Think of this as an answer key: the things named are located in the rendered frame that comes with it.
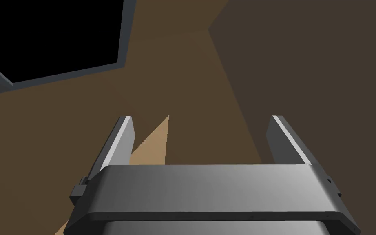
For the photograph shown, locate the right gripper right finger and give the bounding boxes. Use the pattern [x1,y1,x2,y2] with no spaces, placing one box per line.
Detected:
[266,115,313,166]

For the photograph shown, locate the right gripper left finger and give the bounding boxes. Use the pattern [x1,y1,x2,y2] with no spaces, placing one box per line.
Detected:
[88,115,135,180]

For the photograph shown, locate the dark window with grey frame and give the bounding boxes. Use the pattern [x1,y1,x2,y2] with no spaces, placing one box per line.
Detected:
[0,0,137,96]

